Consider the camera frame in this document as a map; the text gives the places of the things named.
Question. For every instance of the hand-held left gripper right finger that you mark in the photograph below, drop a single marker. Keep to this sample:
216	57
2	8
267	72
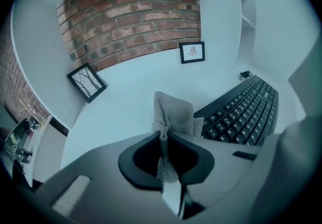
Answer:
198	165

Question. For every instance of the wooden stand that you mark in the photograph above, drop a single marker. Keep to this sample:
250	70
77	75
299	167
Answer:
27	108

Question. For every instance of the white side table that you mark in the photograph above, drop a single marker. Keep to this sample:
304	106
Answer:
47	147

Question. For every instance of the black framed white picture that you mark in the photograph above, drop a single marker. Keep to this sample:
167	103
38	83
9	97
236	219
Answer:
192	52

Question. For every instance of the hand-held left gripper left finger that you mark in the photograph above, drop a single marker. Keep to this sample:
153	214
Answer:
130	167

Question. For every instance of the grey cloth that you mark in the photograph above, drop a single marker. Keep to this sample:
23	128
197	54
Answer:
176	114

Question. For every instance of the black framed tree picture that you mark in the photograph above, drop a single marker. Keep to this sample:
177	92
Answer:
86	82

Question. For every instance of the white shelf unit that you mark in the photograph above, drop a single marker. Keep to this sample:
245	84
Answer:
35	54

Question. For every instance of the black keyboard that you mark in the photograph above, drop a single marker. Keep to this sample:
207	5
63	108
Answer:
246	114

